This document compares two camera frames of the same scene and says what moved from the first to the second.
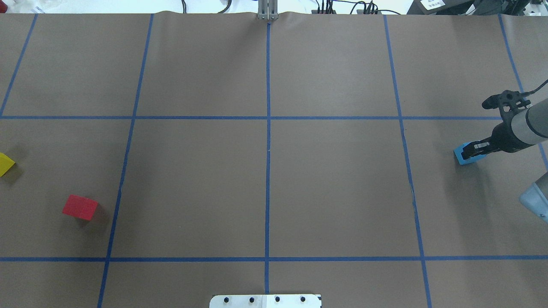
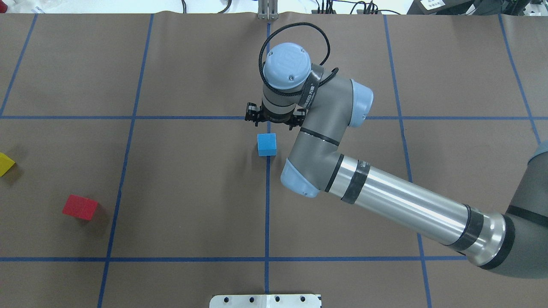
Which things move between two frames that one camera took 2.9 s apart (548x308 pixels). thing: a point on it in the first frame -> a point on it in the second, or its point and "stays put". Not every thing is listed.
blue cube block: x=460 y=159 -> x=267 y=144
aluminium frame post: x=268 y=10 stays put
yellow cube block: x=6 y=163 stays put
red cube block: x=80 y=207 stays put
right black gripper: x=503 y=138 -> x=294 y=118
